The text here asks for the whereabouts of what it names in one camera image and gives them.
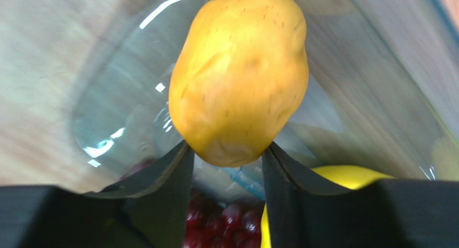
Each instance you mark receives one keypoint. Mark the dark red grape bunch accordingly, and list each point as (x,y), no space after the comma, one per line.
(211,225)

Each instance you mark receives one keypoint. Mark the yellow potato toy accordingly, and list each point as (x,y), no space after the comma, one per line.
(240,76)

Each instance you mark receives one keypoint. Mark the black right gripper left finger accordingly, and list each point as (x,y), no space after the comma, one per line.
(146,209)

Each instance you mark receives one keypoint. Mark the clear grey plastic tray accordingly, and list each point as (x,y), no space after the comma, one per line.
(383,89)

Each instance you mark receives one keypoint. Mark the small yellow lemon toy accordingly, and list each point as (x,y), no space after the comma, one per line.
(351,177)

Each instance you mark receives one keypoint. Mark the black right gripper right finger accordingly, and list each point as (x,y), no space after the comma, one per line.
(305,209)

